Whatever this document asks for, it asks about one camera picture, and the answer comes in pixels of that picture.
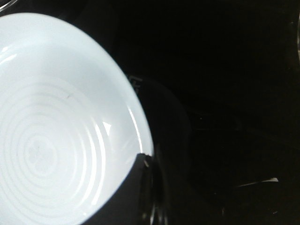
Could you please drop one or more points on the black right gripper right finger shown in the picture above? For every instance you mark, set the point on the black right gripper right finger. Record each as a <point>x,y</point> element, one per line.
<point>258,182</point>

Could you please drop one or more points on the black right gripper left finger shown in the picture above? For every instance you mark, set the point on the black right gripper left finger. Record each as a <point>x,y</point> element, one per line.
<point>153,206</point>

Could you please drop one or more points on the light blue plate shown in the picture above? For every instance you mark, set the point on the light blue plate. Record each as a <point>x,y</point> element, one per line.
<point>71,124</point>

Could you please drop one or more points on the black glass gas cooktop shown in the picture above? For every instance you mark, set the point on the black glass gas cooktop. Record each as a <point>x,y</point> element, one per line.
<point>219,83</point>

